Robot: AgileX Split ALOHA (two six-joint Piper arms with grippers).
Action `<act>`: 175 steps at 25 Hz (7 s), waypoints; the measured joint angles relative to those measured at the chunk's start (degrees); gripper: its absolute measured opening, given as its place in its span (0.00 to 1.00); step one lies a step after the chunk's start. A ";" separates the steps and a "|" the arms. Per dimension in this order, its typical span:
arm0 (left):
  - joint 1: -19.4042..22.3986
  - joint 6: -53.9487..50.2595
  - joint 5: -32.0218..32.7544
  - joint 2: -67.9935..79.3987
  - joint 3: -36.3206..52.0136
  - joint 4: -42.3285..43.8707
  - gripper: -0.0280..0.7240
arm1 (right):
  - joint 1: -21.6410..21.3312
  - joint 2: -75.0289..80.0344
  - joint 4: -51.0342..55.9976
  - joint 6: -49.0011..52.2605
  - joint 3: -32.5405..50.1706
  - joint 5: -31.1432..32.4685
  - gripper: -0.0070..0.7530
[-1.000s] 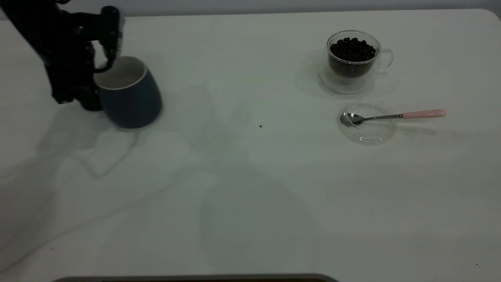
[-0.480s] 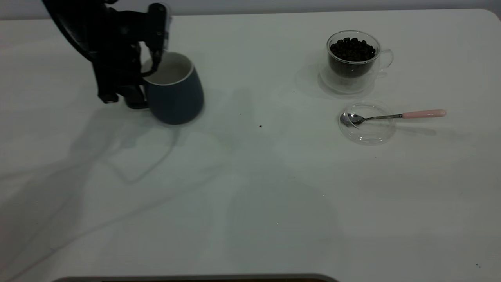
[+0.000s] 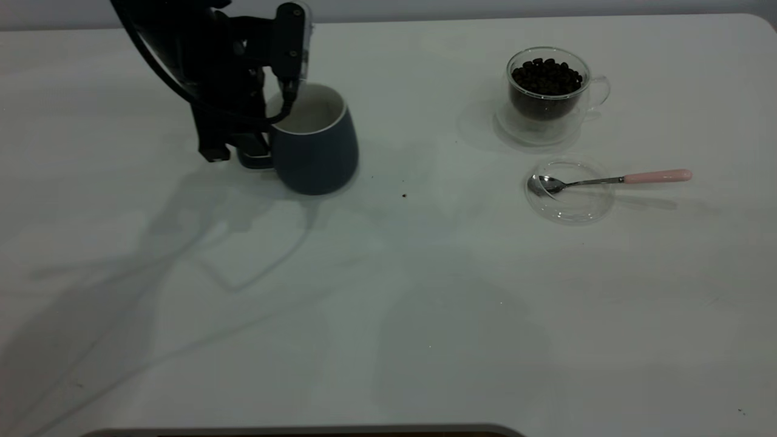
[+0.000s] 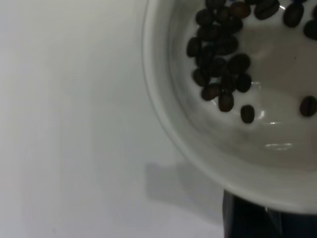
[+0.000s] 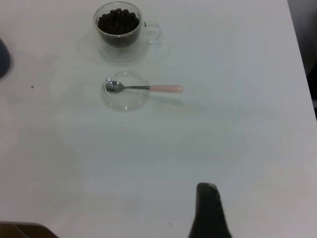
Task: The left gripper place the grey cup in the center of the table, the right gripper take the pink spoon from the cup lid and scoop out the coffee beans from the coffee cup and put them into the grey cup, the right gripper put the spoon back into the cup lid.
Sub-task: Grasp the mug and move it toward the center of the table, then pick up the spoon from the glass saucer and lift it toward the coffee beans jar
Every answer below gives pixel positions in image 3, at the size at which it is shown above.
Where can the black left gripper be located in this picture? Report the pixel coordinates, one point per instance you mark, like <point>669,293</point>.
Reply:
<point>221,67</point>

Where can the dark blue ceramic mug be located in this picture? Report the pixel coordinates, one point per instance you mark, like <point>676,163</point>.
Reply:
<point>318,158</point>

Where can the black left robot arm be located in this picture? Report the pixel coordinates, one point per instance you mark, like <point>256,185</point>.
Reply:
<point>164,18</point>

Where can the heap of coffee beans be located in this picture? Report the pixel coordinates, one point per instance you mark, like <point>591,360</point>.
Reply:
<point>546,82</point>

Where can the clear glass saucer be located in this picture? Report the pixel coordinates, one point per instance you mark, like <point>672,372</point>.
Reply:
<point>534,135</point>
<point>570,206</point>

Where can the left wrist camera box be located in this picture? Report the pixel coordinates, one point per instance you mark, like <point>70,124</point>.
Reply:
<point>290,42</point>

